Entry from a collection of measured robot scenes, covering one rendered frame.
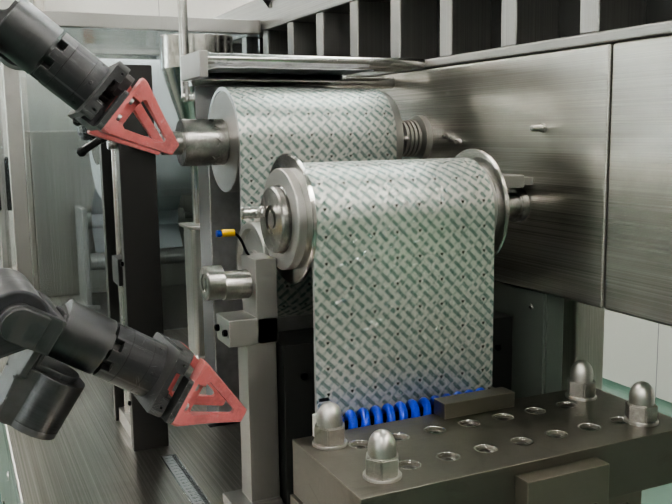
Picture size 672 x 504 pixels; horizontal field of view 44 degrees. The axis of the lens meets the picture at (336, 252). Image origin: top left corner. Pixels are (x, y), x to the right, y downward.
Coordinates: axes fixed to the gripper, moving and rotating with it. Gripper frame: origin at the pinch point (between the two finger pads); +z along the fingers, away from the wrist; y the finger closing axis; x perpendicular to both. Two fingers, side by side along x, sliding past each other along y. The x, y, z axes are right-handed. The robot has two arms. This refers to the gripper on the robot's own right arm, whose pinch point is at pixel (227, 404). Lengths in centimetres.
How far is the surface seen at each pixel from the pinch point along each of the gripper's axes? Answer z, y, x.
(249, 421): 7.0, -7.9, -1.8
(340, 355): 9.2, 0.3, 10.0
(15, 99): -29, -102, 25
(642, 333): 271, -211, 87
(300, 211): -3.0, -0.3, 21.6
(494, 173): 17.1, -0.9, 37.8
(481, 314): 23.7, 0.4, 22.2
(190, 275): 14, -77, 10
